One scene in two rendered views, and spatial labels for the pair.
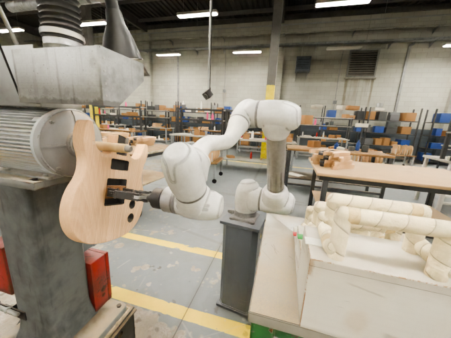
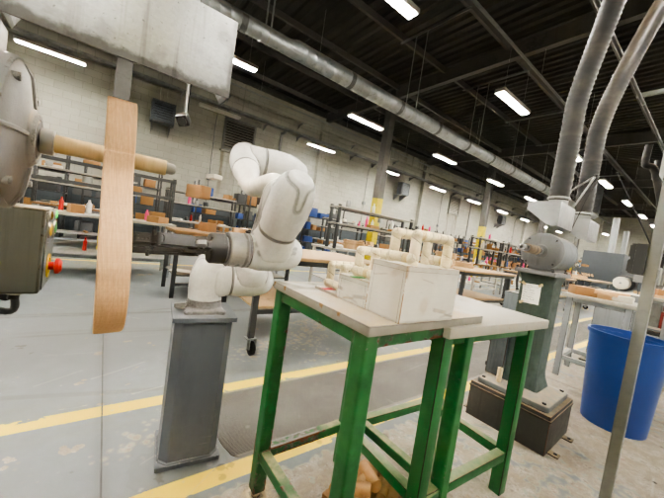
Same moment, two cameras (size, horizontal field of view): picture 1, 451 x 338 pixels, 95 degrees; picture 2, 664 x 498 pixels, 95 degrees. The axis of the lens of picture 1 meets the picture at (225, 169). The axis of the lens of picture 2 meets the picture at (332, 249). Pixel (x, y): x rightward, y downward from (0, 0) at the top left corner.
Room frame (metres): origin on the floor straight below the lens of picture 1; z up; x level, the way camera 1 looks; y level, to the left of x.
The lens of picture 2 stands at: (0.01, 0.64, 1.16)
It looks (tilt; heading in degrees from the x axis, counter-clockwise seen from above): 3 degrees down; 308
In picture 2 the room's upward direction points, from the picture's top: 8 degrees clockwise
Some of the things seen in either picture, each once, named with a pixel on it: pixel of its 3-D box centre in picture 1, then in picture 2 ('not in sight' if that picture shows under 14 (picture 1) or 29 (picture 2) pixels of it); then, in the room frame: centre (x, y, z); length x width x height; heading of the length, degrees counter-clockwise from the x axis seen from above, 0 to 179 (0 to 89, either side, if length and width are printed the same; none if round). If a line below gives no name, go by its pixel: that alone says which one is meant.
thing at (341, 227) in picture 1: (339, 235); (414, 250); (0.38, -0.24, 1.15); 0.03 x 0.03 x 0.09
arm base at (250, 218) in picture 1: (242, 212); (200, 303); (1.37, -0.14, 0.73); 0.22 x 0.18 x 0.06; 68
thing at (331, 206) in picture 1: (331, 218); (394, 246); (0.46, -0.26, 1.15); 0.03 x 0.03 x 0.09
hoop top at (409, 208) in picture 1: (376, 205); (413, 235); (0.43, -0.34, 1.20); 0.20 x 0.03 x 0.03; 74
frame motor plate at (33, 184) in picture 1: (34, 172); not in sight; (0.84, 0.81, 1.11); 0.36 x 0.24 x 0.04; 75
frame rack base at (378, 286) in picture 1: (365, 285); (413, 290); (0.40, -0.33, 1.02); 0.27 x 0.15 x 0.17; 75
